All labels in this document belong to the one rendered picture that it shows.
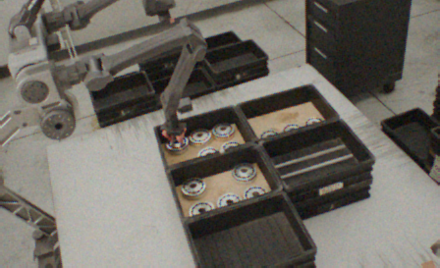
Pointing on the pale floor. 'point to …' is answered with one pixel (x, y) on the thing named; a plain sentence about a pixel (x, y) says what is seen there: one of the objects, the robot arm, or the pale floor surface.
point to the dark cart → (357, 32)
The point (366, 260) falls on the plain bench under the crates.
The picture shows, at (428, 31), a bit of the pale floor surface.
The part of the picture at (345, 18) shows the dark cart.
